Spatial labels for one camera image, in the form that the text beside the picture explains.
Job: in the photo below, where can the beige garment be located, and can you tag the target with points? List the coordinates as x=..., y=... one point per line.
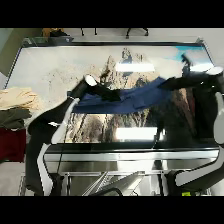
x=16, y=97

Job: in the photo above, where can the olive green garment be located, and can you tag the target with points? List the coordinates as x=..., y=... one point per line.
x=13, y=118

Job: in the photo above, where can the silver frame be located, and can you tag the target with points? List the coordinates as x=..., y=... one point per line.
x=133, y=155

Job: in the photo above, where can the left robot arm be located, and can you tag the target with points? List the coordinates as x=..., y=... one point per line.
x=50, y=126

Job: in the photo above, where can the dark red garment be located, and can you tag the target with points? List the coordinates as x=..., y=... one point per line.
x=11, y=145

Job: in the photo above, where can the blue garment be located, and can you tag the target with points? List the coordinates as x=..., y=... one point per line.
x=140, y=96

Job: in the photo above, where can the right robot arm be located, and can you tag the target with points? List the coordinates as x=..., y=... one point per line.
x=196, y=81

